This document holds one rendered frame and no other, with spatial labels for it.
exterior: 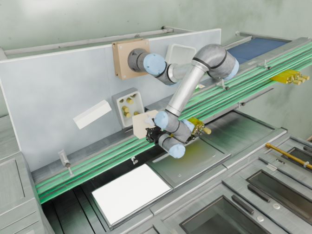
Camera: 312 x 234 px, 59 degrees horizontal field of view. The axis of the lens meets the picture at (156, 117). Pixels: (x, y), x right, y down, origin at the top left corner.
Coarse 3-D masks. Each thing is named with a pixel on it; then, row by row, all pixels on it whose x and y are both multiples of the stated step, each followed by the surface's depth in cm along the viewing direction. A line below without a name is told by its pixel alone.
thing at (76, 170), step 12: (300, 60) 251; (276, 72) 238; (252, 84) 227; (204, 108) 208; (180, 120) 200; (120, 144) 187; (132, 144) 185; (96, 156) 180; (108, 156) 178; (72, 168) 174; (84, 168) 172; (48, 180) 168; (60, 180) 166
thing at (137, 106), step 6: (126, 96) 182; (138, 96) 188; (126, 102) 192; (138, 102) 192; (120, 108) 191; (132, 108) 196; (138, 108) 197; (120, 114) 185; (132, 114) 198; (126, 120) 196; (132, 120) 195; (126, 126) 191
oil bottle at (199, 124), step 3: (192, 117) 203; (189, 120) 201; (192, 120) 200; (195, 120) 199; (198, 120) 198; (195, 123) 195; (198, 123) 195; (201, 123) 194; (198, 126) 193; (201, 126) 193; (204, 126) 195; (198, 129) 194
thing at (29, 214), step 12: (24, 204) 127; (36, 204) 126; (0, 216) 123; (12, 216) 122; (24, 216) 120; (36, 216) 119; (0, 228) 117; (12, 228) 116; (24, 228) 115; (36, 228) 113; (48, 228) 125
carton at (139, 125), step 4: (148, 112) 168; (152, 112) 168; (156, 112) 167; (132, 116) 164; (136, 116) 164; (140, 116) 164; (144, 116) 163; (152, 116) 163; (136, 120) 160; (140, 120) 159; (136, 124) 161; (140, 124) 160; (144, 124) 162; (148, 124) 163; (136, 128) 163; (140, 128) 161; (144, 128) 163; (136, 132) 165; (140, 132) 162; (144, 132) 164; (140, 136) 163; (144, 136) 165
